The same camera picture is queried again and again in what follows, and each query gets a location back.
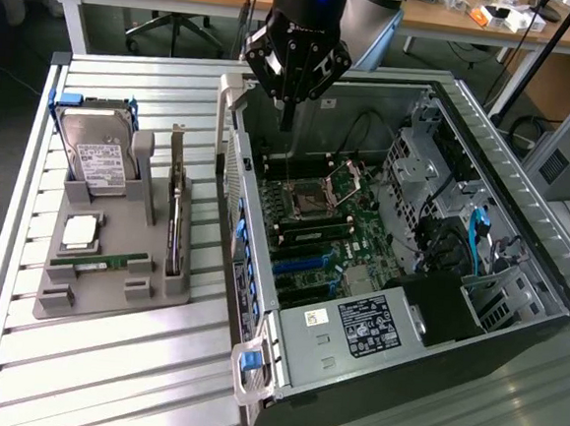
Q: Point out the silver CPU chip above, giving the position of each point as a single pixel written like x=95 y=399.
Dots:
x=80 y=232

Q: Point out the open black PC case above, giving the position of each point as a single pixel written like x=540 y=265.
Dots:
x=526 y=350

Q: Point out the black installed RAM stick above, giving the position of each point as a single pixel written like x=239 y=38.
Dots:
x=313 y=235

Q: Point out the black and white desk device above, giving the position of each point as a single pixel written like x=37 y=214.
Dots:
x=493 y=16

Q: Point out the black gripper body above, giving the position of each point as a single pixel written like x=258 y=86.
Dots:
x=310 y=13

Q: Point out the blue expansion slot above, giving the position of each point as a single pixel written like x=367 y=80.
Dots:
x=300 y=264

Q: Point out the grey plastic parts rack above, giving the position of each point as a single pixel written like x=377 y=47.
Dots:
x=125 y=240

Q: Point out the grey power supply unit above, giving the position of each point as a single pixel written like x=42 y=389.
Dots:
x=313 y=353

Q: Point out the graphics card with metal bracket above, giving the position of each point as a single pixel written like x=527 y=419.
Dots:
x=173 y=214

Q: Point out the small white box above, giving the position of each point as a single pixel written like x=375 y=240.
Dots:
x=527 y=24

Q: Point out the black office chair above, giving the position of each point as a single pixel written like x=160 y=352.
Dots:
x=173 y=26

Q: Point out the silver chipset heatsink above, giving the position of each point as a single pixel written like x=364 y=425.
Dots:
x=358 y=280

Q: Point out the thin metal locking lever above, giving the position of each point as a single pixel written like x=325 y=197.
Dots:
x=288 y=164

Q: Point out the silver metal disk bay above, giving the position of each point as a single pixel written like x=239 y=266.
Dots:
x=417 y=169

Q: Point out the metal socket cover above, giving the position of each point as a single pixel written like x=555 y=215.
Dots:
x=342 y=178

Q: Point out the black tripod pole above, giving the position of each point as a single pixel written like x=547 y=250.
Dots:
x=550 y=46

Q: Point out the green motherboard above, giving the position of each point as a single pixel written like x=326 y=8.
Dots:
x=363 y=219

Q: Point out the hard disk in blue caddy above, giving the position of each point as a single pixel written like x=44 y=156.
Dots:
x=99 y=129

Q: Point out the black round stand base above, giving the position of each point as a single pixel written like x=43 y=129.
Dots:
x=548 y=11

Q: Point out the perforated metal disk bay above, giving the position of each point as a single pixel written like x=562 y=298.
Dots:
x=500 y=299

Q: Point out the CPU socket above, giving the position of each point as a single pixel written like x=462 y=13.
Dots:
x=308 y=200

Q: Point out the green RAM stick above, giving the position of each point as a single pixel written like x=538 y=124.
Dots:
x=113 y=261

